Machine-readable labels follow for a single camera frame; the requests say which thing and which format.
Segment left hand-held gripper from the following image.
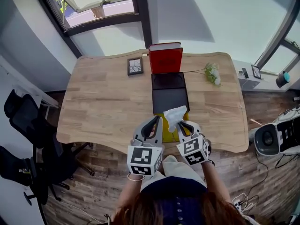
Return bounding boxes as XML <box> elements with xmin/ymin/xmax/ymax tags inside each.
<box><xmin>127</xmin><ymin>115</ymin><xmax>165</xmax><ymax>177</ymax></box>

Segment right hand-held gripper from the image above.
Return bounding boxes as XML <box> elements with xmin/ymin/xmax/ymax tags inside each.
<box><xmin>175</xmin><ymin>120</ymin><xmax>211</xmax><ymax>166</ymax></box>

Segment white tissue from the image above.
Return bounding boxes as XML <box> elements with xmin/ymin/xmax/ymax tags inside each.
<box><xmin>163</xmin><ymin>105</ymin><xmax>188</xmax><ymax>134</ymax></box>

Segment black tray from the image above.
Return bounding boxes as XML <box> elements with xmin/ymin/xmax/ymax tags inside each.
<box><xmin>151</xmin><ymin>71</ymin><xmax>191</xmax><ymax>115</ymax></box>

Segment person's right forearm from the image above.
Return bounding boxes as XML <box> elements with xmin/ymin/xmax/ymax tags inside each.
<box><xmin>201</xmin><ymin>159</ymin><xmax>232</xmax><ymax>203</ymax></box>

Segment person's left forearm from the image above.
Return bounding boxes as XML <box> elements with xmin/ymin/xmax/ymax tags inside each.
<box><xmin>115</xmin><ymin>173</ymin><xmax>146</xmax><ymax>211</ymax></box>

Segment yellow tissue box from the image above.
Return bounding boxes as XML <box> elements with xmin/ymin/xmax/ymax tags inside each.
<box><xmin>153</xmin><ymin>112</ymin><xmax>190</xmax><ymax>143</ymax></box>

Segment person's beige trousers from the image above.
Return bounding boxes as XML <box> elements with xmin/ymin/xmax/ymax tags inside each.
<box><xmin>140</xmin><ymin>155</ymin><xmax>208</xmax><ymax>192</ymax></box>

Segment person's navy top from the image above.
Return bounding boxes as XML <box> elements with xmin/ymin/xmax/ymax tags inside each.
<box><xmin>140</xmin><ymin>175</ymin><xmax>210</xmax><ymax>225</ymax></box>

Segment white artificial flowers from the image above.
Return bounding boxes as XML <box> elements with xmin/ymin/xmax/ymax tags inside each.
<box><xmin>182</xmin><ymin>62</ymin><xmax>222</xmax><ymax>87</ymax></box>

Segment red book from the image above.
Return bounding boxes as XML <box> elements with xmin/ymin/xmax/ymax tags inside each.
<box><xmin>148</xmin><ymin>42</ymin><xmax>184</xmax><ymax>75</ymax></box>

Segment white low cabinet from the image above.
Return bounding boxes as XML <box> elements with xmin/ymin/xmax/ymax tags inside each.
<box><xmin>233</xmin><ymin>59</ymin><xmax>263</xmax><ymax>91</ymax></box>

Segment grey round fan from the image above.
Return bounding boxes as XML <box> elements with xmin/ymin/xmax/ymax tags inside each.
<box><xmin>254</xmin><ymin>122</ymin><xmax>282</xmax><ymax>157</ymax></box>

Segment white power strip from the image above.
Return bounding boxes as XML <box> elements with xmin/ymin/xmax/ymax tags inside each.
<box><xmin>232</xmin><ymin>199</ymin><xmax>246</xmax><ymax>212</ymax></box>

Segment white backpack with electronics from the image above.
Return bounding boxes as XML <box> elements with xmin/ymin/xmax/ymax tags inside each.
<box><xmin>276</xmin><ymin>106</ymin><xmax>300</xmax><ymax>155</ymax></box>

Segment dark cup with teal lid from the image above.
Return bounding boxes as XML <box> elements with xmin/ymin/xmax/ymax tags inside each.
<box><xmin>275</xmin><ymin>70</ymin><xmax>292</xmax><ymax>89</ymax></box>

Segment black office chair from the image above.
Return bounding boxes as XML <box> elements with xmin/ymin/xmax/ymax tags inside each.
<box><xmin>0</xmin><ymin>89</ymin><xmax>96</xmax><ymax>206</ymax></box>

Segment white side desk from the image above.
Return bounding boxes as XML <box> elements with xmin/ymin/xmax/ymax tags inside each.
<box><xmin>0</xmin><ymin>54</ymin><xmax>60</xmax><ymax>109</ymax></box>

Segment silver bracelet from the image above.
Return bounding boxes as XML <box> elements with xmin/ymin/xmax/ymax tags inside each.
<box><xmin>126</xmin><ymin>172</ymin><xmax>146</xmax><ymax>182</ymax></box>

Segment black floor cable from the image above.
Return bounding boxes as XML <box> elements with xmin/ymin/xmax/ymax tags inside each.
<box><xmin>243</xmin><ymin>153</ymin><xmax>270</xmax><ymax>198</ymax></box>

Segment small black picture frame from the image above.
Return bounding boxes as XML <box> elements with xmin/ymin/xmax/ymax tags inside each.
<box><xmin>251</xmin><ymin>64</ymin><xmax>262</xmax><ymax>80</ymax></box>

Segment black window frame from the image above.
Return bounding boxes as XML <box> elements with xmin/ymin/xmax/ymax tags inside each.
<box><xmin>30</xmin><ymin>0</ymin><xmax>300</xmax><ymax>75</ymax></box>

